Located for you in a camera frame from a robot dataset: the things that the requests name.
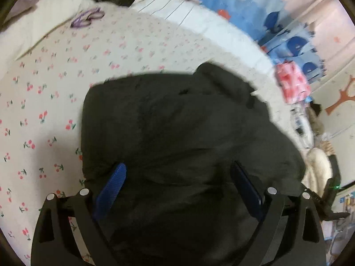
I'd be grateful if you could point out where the black puffer jacket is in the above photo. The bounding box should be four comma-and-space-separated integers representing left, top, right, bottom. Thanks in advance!
81, 63, 305, 265

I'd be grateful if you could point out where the purple folded garment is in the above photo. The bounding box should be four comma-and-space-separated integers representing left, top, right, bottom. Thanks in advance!
70, 7, 105, 29

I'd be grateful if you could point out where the white folded garment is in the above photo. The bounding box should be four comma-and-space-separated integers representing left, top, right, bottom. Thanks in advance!
1, 0, 95, 76

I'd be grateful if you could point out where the blue whale print curtain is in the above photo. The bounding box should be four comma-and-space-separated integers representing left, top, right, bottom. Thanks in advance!
190, 0, 325, 83

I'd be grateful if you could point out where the white pillow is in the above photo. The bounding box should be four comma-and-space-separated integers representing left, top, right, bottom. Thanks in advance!
130, 0, 274, 74

